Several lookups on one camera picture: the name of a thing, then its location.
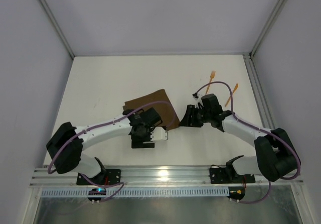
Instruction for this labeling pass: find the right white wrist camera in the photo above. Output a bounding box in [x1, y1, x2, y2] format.
[192, 93, 202, 104]

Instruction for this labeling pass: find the aluminium rail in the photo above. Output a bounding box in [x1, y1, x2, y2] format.
[243, 53, 275, 129]
[29, 165, 304, 186]

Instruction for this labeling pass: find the right aluminium frame post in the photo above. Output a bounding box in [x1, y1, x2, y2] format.
[249, 0, 288, 59]

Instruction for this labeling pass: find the orange plastic knife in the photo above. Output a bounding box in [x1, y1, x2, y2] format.
[224, 83, 239, 107]

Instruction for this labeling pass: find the orange plastic fork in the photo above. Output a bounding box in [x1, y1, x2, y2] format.
[205, 70, 216, 95]

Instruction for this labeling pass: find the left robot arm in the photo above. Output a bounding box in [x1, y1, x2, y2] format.
[46, 107, 168, 185]

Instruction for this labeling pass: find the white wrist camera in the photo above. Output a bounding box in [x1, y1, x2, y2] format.
[192, 93, 202, 104]
[150, 127, 168, 142]

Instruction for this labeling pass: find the left controller board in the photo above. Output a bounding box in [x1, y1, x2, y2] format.
[87, 187, 107, 204]

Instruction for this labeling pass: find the left aluminium frame post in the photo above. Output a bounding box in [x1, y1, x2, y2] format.
[37, 0, 76, 60]

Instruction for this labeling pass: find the aluminium frame post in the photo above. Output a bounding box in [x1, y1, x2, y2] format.
[249, 0, 288, 59]
[37, 0, 76, 60]

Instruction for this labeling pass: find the right side aluminium rail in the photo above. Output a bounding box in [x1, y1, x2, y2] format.
[243, 53, 275, 129]

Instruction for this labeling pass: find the slotted cable duct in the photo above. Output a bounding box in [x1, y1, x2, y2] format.
[41, 186, 229, 198]

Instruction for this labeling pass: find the controller board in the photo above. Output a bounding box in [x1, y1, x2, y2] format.
[87, 187, 107, 204]
[227, 188, 245, 203]

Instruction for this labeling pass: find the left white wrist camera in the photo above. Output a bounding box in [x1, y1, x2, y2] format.
[150, 127, 168, 142]

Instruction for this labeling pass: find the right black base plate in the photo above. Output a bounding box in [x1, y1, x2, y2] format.
[209, 165, 255, 184]

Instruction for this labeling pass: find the front aluminium rail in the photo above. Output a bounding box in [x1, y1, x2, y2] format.
[29, 165, 304, 186]

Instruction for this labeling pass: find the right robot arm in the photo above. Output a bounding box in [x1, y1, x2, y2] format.
[180, 94, 300, 182]

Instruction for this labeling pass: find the right controller board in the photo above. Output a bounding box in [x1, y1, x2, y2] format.
[227, 188, 245, 203]

